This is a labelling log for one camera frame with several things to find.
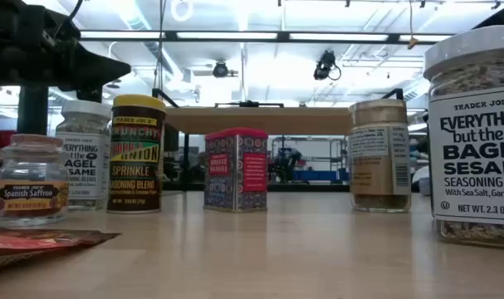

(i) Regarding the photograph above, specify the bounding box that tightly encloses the orange seasoning packet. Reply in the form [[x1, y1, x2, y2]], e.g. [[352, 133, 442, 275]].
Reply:
[[0, 226, 122, 271]]

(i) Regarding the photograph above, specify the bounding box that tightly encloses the spice jar tan lid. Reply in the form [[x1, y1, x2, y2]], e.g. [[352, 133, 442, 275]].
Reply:
[[348, 98, 412, 213]]

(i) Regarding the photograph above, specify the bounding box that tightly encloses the black background equipment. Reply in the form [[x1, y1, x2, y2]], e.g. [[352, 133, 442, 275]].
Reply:
[[267, 147, 302, 184]]

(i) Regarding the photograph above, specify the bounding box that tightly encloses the black vertical post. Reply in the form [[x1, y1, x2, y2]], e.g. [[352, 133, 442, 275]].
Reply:
[[17, 85, 49, 136]]

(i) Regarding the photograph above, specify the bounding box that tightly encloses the chili onion jar yellow lid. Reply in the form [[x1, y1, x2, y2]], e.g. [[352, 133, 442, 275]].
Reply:
[[106, 94, 167, 214]]

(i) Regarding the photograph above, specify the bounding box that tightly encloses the black camera with cable loop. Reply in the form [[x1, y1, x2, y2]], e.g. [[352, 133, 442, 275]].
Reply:
[[312, 49, 343, 82]]

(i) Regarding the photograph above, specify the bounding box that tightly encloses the small round silver container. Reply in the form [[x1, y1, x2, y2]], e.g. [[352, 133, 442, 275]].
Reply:
[[411, 165, 431, 196]]

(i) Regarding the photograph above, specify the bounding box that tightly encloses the white ceiling ring light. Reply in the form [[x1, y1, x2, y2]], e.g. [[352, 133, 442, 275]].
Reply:
[[170, 0, 194, 22]]

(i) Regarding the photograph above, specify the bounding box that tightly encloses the hanging cord yellow tag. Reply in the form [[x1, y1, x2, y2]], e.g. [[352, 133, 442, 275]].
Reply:
[[407, 0, 419, 51]]

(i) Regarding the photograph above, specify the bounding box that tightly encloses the smoked paprika tin red lid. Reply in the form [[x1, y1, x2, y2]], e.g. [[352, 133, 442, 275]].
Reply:
[[203, 127, 269, 213]]

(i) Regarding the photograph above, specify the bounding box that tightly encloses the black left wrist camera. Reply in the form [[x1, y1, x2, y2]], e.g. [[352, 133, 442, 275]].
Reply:
[[76, 86, 104, 103]]

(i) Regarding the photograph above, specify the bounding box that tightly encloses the bagel seasoning jar white lid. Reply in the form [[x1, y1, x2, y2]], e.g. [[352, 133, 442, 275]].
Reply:
[[55, 100, 112, 211], [423, 24, 504, 250]]

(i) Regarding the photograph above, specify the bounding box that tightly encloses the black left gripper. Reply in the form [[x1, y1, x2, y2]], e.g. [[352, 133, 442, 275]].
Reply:
[[0, 0, 131, 91]]

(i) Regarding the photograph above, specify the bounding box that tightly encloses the black ceiling camera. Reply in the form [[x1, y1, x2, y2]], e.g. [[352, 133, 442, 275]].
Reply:
[[212, 60, 239, 79]]

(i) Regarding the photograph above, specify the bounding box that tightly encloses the saffron glass jar cork lid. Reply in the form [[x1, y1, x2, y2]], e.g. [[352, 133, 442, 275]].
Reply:
[[0, 133, 70, 228]]

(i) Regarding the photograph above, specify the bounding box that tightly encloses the rack with blue bins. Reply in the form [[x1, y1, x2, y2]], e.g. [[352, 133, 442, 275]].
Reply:
[[271, 135, 348, 184]]

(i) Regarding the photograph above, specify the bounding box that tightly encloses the wooden shelf black metal frame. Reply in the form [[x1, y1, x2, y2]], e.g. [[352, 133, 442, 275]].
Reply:
[[151, 87, 404, 193]]

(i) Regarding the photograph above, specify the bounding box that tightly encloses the black monitor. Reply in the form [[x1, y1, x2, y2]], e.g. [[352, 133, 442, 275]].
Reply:
[[164, 122, 180, 153]]

